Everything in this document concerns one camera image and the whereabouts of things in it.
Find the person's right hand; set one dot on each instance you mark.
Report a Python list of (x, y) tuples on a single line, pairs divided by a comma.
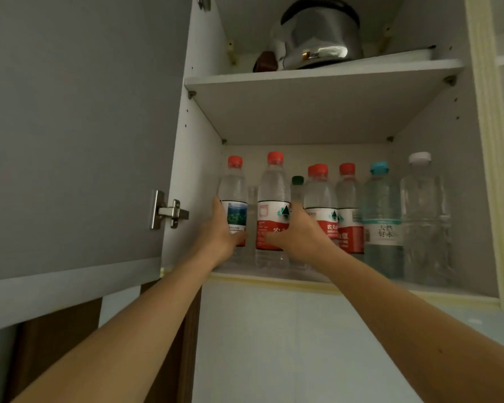
[(308, 243)]

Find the person's left hand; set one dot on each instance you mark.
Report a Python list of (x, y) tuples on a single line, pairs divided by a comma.
[(218, 247)]

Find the group of bottles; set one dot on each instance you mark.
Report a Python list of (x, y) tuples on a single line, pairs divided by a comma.
[(348, 214)]

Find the teal-cap water bottle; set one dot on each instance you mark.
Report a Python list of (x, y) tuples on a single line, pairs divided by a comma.
[(382, 197)]

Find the white-cap clear bottle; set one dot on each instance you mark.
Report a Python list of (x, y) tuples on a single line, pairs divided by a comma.
[(424, 205)]

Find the white wall cabinet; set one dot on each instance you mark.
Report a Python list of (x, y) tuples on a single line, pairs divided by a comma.
[(302, 109)]

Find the person's left forearm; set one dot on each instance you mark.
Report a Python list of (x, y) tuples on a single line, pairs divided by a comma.
[(122, 339)]

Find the person's right forearm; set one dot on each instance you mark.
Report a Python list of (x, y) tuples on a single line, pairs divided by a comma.
[(424, 339)]

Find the cupboard door hinge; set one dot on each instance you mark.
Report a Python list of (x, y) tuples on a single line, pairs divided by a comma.
[(168, 211)]

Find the dark brown bowl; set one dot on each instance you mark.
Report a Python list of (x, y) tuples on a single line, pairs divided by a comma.
[(265, 62)]

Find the grey wall cabinet door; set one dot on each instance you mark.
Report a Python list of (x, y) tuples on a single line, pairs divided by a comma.
[(75, 142)]

